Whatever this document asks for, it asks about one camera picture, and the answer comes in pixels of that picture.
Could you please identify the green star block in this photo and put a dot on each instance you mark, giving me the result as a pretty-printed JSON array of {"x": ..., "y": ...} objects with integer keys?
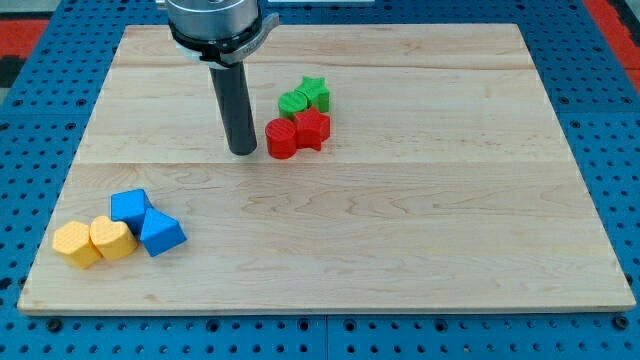
[{"x": 315, "y": 91}]

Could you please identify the red star block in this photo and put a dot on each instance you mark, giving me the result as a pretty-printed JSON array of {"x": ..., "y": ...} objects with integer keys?
[{"x": 312, "y": 128}]

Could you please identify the blue cube block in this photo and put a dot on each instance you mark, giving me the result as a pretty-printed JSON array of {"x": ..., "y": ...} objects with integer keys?
[{"x": 130, "y": 207}]

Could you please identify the red cylinder block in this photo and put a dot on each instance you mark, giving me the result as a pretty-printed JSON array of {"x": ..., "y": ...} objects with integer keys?
[{"x": 281, "y": 138}]

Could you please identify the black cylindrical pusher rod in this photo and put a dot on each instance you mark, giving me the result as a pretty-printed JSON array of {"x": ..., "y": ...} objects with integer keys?
[{"x": 231, "y": 90}]

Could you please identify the wooden board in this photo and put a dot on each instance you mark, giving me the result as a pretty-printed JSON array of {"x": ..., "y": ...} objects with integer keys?
[{"x": 447, "y": 185}]

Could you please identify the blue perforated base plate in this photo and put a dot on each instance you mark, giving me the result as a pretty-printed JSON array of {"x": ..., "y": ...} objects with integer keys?
[{"x": 589, "y": 63}]

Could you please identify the yellow hexagon block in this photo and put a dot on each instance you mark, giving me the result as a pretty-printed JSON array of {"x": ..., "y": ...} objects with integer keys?
[{"x": 72, "y": 242}]

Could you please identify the blue triangle block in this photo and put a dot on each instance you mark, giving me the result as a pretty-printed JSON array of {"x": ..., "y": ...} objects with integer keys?
[{"x": 160, "y": 232}]

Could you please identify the yellow heart block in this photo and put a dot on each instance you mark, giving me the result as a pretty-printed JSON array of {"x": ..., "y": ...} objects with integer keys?
[{"x": 113, "y": 239}]

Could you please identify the green cylinder block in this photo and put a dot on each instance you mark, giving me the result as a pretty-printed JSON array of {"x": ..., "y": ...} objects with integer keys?
[{"x": 290, "y": 103}]

